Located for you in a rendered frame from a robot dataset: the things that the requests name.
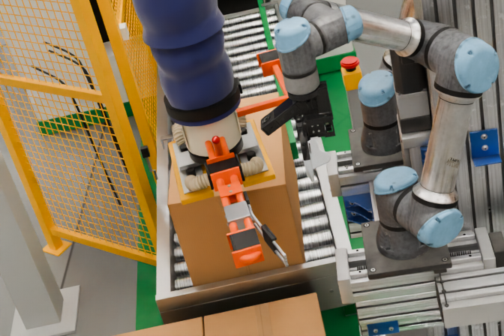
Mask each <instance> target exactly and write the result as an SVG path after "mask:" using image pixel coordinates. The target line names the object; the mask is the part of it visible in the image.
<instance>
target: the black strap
mask: <svg viewBox="0 0 504 336"><path fill-rule="evenodd" d="M240 94H243V91H242V85H241V83H240V81H239V78H238V77H236V78H235V77H234V86H233V89H232V91H231V92H230V93H229V94H228V95H227V96H226V97H225V98H224V99H223V100H220V101H218V102H217V103H214V104H212V105H210V106H207V107H204V108H201V109H192V110H183V109H176V108H174V107H172V106H171V105H170V102H169V101H168V99H167V97H166V95H164V98H163V101H164V103H165V107H166V111H167V113H168V114H169V116H170V117H172V118H173V119H176V120H178V121H181V122H202V121H205V120H209V119H213V118H216V117H218V116H221V115H222V114H224V113H226V112H227V111H229V110H231V109H232V108H233V107H234V106H235V105H236V104H237V102H238V101H239V98H240Z"/></svg>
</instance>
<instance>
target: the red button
mask: <svg viewBox="0 0 504 336"><path fill-rule="evenodd" d="M358 65H359V59H358V58H357V57H355V56H347V57H345V58H343V59H342V60H341V61H340V66H341V67H342V68H345V69H346V71H347V72H353V71H355V70H356V67H357V66H358Z"/></svg>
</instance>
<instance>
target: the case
mask: <svg viewBox="0 0 504 336"><path fill-rule="evenodd" d="M278 97H280V96H279V93H278V92H275V93H271V94H264V95H260V96H256V97H248V98H244V99H241V102H240V104H239V107H246V106H249V105H252V104H257V103H259V102H263V101H267V100H271V99H273V98H278ZM275 108H276V107H272V108H270V109H265V110H262V111H259V112H254V113H251V114H248V115H246V116H245V118H246V121H247V120H250V119H253V120H254V121H255V124H256V127H257V130H258V131H259V135H260V137H261V139H262V142H263V145H264V146H265V150H266V152H267V155H268V158H269V160H270V162H271V165H272V167H273V170H274V173H275V175H276V179H272V180H270V181H265V182H262V183H259V184H255V185H251V186H249V187H244V186H243V184H241V189H242V191H243V194H244V191H247V195H248V198H249V200H250V206H251V208H252V211H253V214H254V215H255V217H256V218H257V219H258V221H259V222H260V223H261V224H262V225H264V224H266V225H267V227H268V228H269V229H270V230H271V231H272V232H273V234H274V235H275V236H276V238H277V240H275V242H276V243H277V244H278V246H279V247H280V248H281V250H282V251H283V252H284V253H285V254H286V258H287V262H288V264H289V266H294V265H298V264H302V263H305V249H304V241H303V233H302V219H301V211H300V203H299V189H298V181H297V175H296V168H295V164H294V161H293V154H292V151H291V147H290V141H289V137H288V133H287V127H286V124H283V125H282V126H281V127H279V128H278V129H277V130H276V131H275V132H273V133H272V134H271V135H269V136H267V135H266V134H265V133H264V132H263V131H262V130H261V126H260V120H261V119H262V118H263V117H264V116H266V115H267V114H269V113H270V112H271V111H272V110H273V109H275ZM213 191H214V196H213V197H209V198H207V199H202V200H199V201H196V202H192V203H188V204H186V205H182V203H181V200H180V196H179V189H178V186H177V183H176V177H175V173H174V169H173V163H171V171H170V179H169V194H168V203H167V206H168V209H169V213H170V215H171V218H172V222H173V225H174V227H175V231H176V234H177V236H178V241H179V244H180V246H181V250H182V253H183V255H184V259H185V262H186V265H187V269H188V271H189V274H190V278H191V281H192V284H193V286H194V287H196V286H200V285H203V284H210V283H214V282H218V281H224V280H228V279H232V278H238V277H242V276H245V275H252V274H256V273H260V272H266V271H270V270H273V269H280V268H283V267H286V266H285V265H284V264H283V262H282V261H281V259H280V258H279V257H278V255H277V254H275V253H274V252H273V251H272V249H271V248H270V247H269V246H268V245H267V243H266V242H265V240H264V238H263V237H262V235H261V234H260V233H259V231H258V230H257V229H256V227H255V229H256V233H257V235H258V238H259V242H260V244H261V248H262V253H263V256H264V259H265V260H264V261H262V262H257V263H254V264H251V265H246V266H244V267H241V268H236V266H235V263H234V260H233V255H232V252H233V250H230V245H229V242H228V239H227V233H230V228H229V227H228V226H227V224H228V223H227V219H226V218H225V211H224V207H223V204H222V202H221V197H220V194H219V191H217V192H215V189H214V190H213Z"/></svg>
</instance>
